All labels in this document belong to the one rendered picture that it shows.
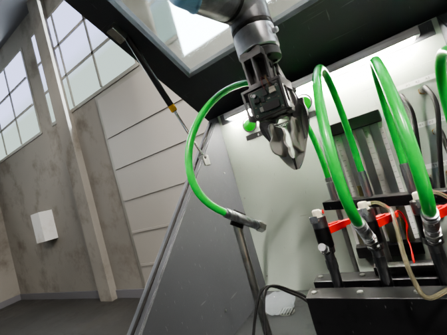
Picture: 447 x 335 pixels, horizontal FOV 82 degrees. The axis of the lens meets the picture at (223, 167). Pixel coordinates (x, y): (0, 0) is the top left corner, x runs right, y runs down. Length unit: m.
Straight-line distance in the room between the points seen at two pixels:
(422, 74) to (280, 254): 0.62
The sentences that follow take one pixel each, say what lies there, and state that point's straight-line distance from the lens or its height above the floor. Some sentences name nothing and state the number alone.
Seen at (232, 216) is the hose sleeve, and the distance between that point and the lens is 0.48.
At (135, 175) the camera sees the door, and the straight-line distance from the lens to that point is 3.59.
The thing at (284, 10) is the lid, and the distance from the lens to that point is 0.73.
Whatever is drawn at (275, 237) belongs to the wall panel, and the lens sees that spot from 0.89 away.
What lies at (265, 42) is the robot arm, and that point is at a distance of 0.48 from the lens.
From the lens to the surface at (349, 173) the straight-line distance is 0.78.
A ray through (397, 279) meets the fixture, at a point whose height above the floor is 0.98.
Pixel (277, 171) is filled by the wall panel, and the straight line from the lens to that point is 0.83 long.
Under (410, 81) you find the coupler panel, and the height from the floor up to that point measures 1.33.
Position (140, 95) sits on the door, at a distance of 3.50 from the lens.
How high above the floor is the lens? 1.22
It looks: 3 degrees up
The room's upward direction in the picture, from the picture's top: 16 degrees counter-clockwise
